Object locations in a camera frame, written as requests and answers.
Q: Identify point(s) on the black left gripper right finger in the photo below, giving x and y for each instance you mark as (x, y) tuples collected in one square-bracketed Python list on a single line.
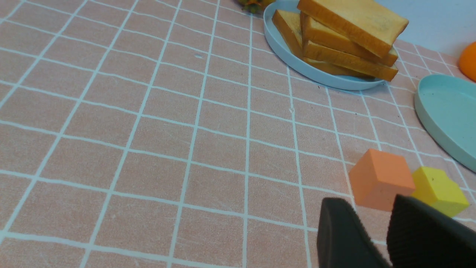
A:
[(420, 236)]

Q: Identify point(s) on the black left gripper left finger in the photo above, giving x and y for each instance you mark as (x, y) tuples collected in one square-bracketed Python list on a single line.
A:
[(342, 241)]

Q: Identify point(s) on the toast slice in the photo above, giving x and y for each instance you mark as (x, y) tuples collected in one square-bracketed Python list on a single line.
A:
[(321, 53), (288, 24), (365, 22), (317, 33)]

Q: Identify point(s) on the yellow foam cube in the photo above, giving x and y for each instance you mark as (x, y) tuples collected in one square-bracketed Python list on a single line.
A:
[(436, 189)]

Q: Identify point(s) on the orange foam cube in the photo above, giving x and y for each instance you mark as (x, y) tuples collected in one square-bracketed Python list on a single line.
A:
[(377, 177)]

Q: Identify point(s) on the green centre plate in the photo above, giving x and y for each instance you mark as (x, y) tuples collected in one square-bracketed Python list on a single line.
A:
[(446, 107)]

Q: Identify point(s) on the light blue bread plate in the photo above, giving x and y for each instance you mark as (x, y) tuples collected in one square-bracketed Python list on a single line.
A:
[(280, 48)]

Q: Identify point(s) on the orange fruit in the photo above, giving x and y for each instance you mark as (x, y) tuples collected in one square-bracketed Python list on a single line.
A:
[(467, 62)]

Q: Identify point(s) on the pink checked tablecloth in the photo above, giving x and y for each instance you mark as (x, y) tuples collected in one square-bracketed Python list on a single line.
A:
[(166, 133)]

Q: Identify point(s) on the red pomegranate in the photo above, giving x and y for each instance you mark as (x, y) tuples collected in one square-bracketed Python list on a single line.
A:
[(254, 6)]

